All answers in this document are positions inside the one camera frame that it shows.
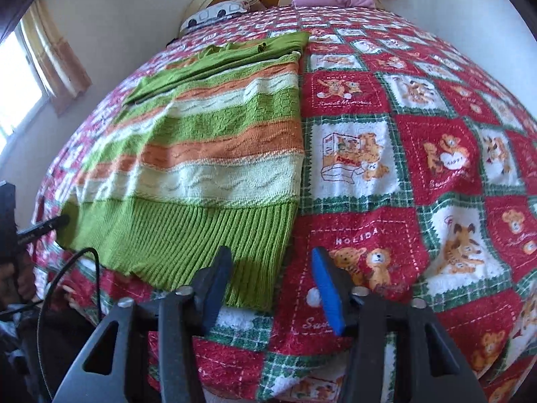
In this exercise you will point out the beige side window curtain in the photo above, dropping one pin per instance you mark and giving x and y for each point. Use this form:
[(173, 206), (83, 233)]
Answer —
[(54, 58)]

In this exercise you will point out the red checked printed bedspread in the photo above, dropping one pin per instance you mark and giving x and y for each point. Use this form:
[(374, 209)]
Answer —
[(419, 155)]

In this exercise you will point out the green orange striped knit sweater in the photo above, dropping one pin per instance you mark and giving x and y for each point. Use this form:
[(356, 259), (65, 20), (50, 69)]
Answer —
[(188, 155)]

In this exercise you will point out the person's dark clothing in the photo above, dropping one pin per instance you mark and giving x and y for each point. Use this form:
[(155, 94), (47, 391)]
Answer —
[(63, 340)]

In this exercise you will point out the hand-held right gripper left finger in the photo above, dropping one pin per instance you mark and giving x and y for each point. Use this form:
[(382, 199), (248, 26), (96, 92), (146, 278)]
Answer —
[(218, 279)]

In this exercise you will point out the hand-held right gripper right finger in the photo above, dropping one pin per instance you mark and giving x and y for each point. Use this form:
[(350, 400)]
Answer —
[(329, 289)]

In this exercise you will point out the sliding glass window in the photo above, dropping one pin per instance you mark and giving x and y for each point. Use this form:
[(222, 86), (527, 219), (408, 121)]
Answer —
[(19, 88)]

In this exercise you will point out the white patterned pillow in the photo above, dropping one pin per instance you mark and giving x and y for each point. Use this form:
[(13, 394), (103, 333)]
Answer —
[(214, 14)]

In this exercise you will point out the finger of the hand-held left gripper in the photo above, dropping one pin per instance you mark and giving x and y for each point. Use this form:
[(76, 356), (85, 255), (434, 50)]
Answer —
[(44, 230)]

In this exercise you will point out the person's left hand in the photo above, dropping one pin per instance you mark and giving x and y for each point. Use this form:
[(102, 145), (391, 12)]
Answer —
[(12, 279)]

